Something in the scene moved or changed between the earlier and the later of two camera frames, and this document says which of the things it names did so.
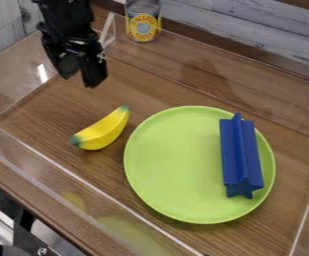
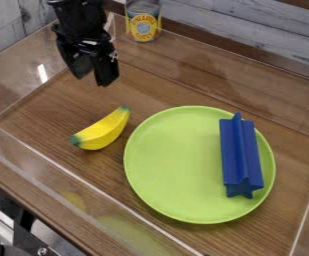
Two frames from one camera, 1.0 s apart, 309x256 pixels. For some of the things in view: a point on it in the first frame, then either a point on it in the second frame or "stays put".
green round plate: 173,167 stays put
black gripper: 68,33 to 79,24
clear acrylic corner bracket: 109,30 stays put
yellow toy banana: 95,136 stays put
